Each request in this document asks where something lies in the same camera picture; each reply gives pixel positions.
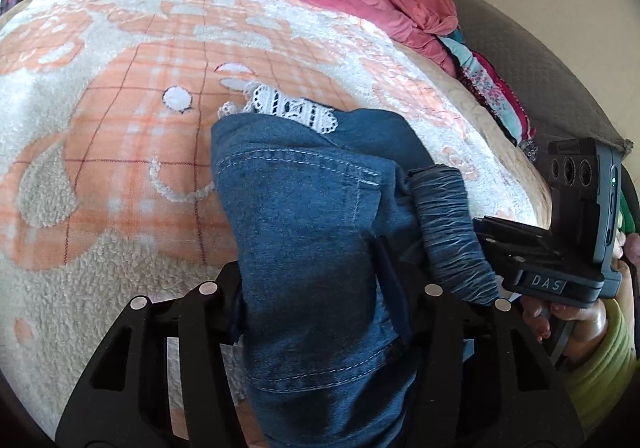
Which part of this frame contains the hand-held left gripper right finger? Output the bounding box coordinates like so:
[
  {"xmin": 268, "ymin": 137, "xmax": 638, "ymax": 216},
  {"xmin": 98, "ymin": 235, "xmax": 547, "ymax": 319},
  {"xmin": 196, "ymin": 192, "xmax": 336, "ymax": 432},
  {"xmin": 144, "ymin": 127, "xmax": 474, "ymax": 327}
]
[{"xmin": 376, "ymin": 237, "xmax": 586, "ymax": 448}]

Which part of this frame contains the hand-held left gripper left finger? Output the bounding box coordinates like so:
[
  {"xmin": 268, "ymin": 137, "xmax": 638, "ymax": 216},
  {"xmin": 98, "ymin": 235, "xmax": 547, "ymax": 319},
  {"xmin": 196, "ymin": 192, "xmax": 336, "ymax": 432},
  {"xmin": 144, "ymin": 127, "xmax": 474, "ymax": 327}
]
[{"xmin": 55, "ymin": 263, "xmax": 252, "ymax": 448}]

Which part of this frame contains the blue denim garment with lace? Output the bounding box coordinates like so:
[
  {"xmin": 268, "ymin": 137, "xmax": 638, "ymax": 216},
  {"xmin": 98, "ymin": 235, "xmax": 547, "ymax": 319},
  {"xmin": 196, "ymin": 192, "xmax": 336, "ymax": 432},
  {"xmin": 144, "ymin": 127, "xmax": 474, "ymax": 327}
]
[{"xmin": 210, "ymin": 82, "xmax": 502, "ymax": 448}]

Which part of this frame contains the person's right forearm green sleeve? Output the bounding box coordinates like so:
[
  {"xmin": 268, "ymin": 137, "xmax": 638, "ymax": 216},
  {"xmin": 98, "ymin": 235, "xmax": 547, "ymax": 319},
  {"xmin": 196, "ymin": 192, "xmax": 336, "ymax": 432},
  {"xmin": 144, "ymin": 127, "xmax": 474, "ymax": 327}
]
[{"xmin": 565, "ymin": 297, "xmax": 640, "ymax": 431}]

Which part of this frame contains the person's right hand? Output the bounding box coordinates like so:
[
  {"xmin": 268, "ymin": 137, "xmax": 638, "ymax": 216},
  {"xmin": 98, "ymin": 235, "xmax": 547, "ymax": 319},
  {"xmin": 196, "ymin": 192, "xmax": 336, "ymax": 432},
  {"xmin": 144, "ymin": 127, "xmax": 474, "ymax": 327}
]
[{"xmin": 520, "ymin": 259, "xmax": 633, "ymax": 368}]

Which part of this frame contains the green folded cloth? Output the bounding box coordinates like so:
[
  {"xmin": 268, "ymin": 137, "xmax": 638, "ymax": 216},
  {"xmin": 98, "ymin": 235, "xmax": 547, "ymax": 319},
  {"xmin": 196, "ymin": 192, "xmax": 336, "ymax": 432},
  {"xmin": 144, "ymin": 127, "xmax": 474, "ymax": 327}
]
[{"xmin": 620, "ymin": 178, "xmax": 640, "ymax": 235}]

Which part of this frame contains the beige bedspread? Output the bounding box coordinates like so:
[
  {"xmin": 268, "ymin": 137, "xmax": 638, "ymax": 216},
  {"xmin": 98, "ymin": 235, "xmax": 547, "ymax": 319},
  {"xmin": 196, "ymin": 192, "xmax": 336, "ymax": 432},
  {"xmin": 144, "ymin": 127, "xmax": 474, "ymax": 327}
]
[{"xmin": 390, "ymin": 38, "xmax": 552, "ymax": 231}]

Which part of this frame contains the stack of colourful folded cloths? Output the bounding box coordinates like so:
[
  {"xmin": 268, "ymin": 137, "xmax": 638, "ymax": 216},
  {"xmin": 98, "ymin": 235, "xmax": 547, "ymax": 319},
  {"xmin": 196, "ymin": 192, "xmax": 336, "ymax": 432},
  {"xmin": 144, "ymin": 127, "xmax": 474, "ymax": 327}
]
[{"xmin": 439, "ymin": 27, "xmax": 539, "ymax": 153}]

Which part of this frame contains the grey quilted headboard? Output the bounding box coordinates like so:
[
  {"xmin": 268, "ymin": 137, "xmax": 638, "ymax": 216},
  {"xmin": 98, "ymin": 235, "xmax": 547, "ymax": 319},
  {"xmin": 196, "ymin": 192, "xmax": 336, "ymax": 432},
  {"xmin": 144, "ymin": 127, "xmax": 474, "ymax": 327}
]
[{"xmin": 394, "ymin": 0, "xmax": 634, "ymax": 155}]

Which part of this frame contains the peach white printed blanket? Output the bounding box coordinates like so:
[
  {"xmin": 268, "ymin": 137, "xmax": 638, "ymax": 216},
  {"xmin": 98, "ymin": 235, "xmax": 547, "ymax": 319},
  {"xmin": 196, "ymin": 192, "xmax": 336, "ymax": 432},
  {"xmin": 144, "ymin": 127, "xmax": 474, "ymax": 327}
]
[{"xmin": 0, "ymin": 0, "xmax": 551, "ymax": 448}]

